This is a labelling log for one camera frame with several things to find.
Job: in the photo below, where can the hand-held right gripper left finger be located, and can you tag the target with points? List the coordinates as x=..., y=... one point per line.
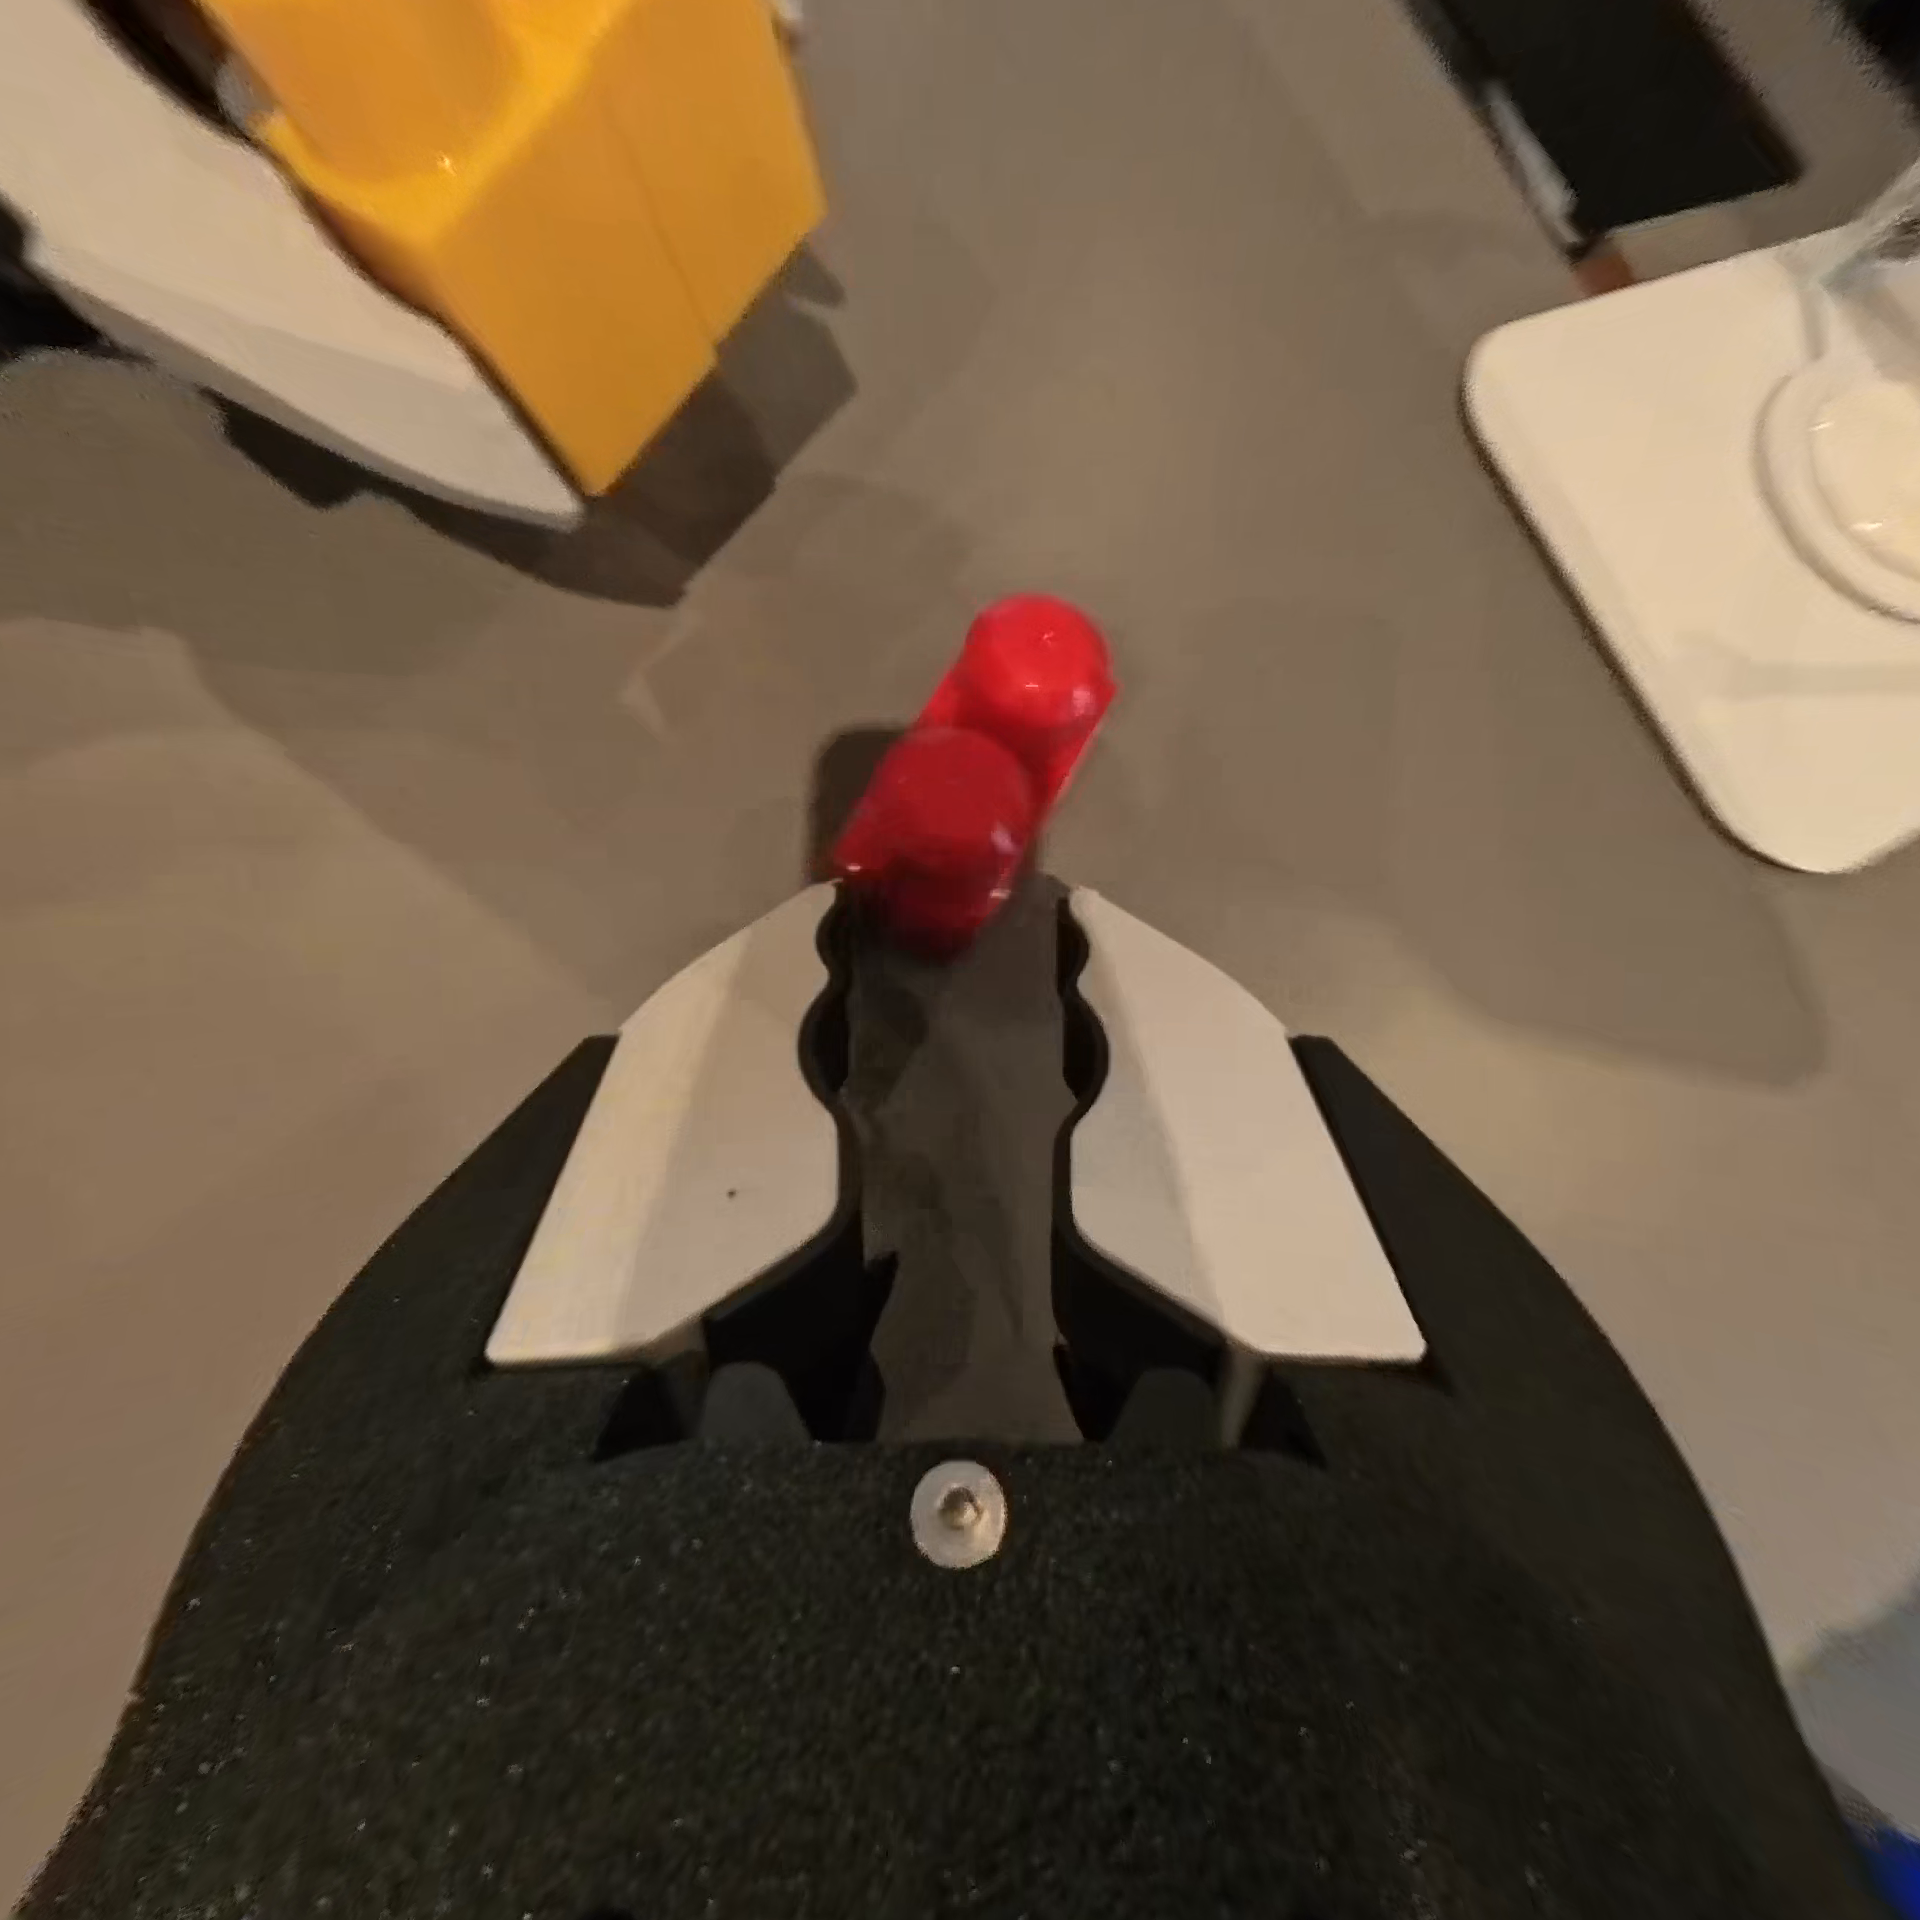
x=675, y=1185

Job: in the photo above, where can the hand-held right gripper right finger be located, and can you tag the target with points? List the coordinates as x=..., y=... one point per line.
x=1215, y=1185

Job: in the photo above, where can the instruction sheet on stand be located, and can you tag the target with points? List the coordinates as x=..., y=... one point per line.
x=1620, y=480

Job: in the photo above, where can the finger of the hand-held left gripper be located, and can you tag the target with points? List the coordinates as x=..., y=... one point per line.
x=181, y=269

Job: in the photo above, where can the black rectangular mat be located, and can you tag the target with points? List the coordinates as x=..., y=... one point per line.
x=1634, y=105

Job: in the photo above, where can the red two-stud block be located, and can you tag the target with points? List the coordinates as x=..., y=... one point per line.
x=930, y=840

